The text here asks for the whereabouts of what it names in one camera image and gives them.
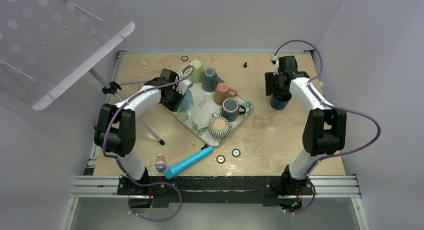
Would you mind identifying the light blue ceramic mug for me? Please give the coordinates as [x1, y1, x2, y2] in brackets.
[178, 90, 194, 111]

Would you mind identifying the navy blue mug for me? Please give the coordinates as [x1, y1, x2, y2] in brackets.
[270, 94, 292, 110]

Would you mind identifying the dark teal mug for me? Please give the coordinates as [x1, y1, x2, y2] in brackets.
[201, 67, 224, 93]

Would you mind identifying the dark grey-green mug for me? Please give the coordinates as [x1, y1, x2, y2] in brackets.
[220, 98, 247, 122]

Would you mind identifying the terracotta flower mug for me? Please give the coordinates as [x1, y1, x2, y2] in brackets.
[213, 82, 238, 106]

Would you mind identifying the grey ribbed mug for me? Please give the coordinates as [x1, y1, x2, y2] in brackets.
[207, 112, 231, 140]

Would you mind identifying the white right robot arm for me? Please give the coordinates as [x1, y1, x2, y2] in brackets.
[264, 55, 347, 194]

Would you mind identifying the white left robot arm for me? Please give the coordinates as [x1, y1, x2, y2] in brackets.
[94, 65, 194, 195]

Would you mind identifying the light green mug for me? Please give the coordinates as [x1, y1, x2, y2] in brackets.
[190, 60, 204, 84]

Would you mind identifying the grey tripod stand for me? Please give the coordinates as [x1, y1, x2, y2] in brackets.
[88, 68, 165, 145]

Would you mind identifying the small toy figure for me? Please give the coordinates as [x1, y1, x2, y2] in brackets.
[155, 154, 167, 173]

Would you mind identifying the blue flashlight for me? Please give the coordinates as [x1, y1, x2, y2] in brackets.
[163, 146, 214, 180]

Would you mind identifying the orange poker chip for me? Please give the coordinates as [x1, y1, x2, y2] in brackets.
[216, 155, 226, 164]

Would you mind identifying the clear perforated panel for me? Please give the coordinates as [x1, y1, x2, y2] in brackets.
[0, 0, 135, 111]

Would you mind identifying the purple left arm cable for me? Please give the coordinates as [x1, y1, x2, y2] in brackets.
[101, 64, 196, 223]

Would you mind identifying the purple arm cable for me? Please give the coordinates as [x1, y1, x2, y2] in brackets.
[273, 39, 382, 216]
[101, 64, 196, 223]

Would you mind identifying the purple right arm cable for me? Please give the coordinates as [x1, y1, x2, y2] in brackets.
[273, 39, 382, 216]

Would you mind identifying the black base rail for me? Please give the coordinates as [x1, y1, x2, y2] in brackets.
[116, 175, 314, 209]

